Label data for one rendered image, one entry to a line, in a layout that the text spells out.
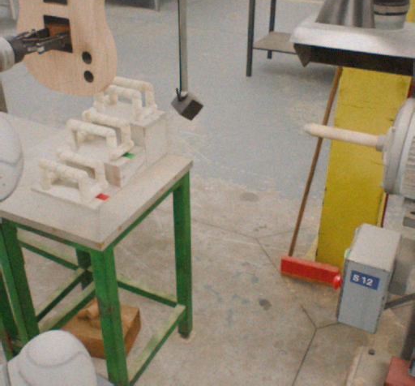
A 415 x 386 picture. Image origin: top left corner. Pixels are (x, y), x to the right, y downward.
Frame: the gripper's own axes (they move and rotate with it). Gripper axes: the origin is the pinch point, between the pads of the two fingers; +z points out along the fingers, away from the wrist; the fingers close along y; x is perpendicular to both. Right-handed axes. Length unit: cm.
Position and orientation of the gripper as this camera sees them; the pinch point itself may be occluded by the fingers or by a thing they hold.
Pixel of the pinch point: (57, 34)
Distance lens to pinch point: 165.1
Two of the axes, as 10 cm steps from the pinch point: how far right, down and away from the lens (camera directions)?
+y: 8.8, 2.4, -4.0
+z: 4.7, -4.5, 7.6
